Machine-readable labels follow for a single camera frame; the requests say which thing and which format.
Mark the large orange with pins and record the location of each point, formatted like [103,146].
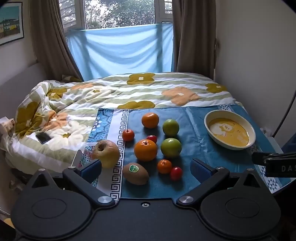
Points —
[150,120]
[145,150]

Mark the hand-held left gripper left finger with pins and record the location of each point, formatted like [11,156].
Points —
[92,170]

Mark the dark blue cloth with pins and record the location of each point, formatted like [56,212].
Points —
[289,146]

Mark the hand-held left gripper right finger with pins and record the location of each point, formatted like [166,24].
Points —
[201,170]

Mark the blue patterned cloth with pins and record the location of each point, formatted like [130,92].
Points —
[198,148]

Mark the yellow apple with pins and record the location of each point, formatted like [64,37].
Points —
[106,153]

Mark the green apple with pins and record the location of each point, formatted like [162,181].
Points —
[170,127]
[171,147]

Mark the window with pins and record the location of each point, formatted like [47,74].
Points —
[120,12]

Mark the brown curtain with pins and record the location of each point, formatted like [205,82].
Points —
[50,37]
[194,34]

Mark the floral striped blanket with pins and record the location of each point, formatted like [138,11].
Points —
[97,95]

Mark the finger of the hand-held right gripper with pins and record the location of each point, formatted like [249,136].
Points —
[259,158]

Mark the brown kiwi with green sticker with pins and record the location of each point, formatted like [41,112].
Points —
[135,173]

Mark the framed wall picture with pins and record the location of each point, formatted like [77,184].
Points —
[10,23]

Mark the red cherry tomato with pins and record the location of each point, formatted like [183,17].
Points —
[152,138]
[176,173]

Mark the floral pillow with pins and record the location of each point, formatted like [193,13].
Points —
[70,78]

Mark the black smartphone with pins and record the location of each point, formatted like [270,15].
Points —
[43,137]

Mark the grey bed headboard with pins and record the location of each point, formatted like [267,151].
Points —
[20,78]

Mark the small mandarin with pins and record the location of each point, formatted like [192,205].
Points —
[128,134]
[164,166]

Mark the light blue window cloth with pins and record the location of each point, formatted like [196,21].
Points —
[120,51]

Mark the white and yellow bowl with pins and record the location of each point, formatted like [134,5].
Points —
[230,129]

